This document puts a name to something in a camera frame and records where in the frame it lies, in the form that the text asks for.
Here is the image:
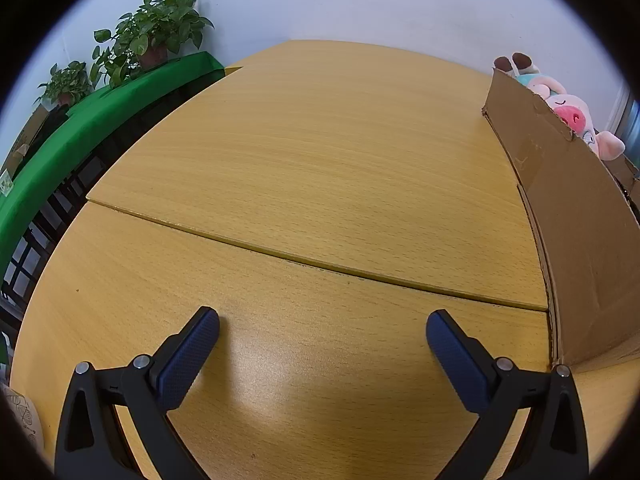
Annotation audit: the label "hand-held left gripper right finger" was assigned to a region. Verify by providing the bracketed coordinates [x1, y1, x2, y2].
[426, 310, 590, 480]

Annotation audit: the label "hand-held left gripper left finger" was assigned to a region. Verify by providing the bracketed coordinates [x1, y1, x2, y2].
[55, 306, 221, 480]

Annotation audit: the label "brown cardboard box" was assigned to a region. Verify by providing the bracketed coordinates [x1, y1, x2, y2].
[481, 67, 640, 373]

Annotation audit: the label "wooden desktop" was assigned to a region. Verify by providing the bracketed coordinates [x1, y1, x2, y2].
[9, 40, 640, 480]

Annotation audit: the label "printed paper bag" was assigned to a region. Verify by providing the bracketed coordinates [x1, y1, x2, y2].
[0, 384, 46, 451]

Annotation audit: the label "small cardboard box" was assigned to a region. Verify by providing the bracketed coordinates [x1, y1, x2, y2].
[0, 105, 51, 181]

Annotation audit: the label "pale pink pig plush toy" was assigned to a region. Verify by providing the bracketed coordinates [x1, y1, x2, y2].
[545, 91, 627, 161]

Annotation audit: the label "teal plush toy brown horns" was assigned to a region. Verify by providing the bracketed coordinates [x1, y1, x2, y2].
[493, 51, 568, 98]

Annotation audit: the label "small potted green plant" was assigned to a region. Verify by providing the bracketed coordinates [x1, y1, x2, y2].
[35, 60, 93, 107]

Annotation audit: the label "large potted green plant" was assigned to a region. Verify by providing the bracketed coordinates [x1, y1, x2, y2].
[91, 0, 216, 88]

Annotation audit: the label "metal door frame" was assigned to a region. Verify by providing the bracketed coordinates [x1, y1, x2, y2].
[614, 85, 640, 148]

